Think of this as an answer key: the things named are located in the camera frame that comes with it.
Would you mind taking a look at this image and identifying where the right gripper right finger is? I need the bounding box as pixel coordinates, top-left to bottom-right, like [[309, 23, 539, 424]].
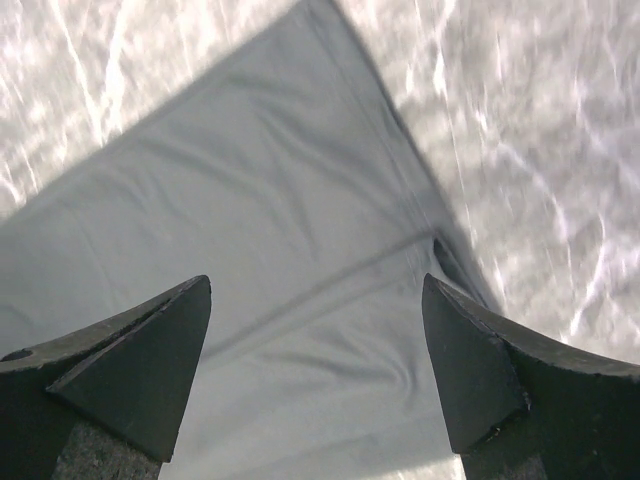
[[422, 275, 639, 479]]

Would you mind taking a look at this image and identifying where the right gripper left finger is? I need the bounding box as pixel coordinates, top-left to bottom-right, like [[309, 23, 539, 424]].
[[1, 275, 211, 479]]

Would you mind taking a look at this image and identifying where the grey t-shirt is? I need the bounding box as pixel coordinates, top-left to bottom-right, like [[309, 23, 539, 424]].
[[1, 1, 491, 479]]

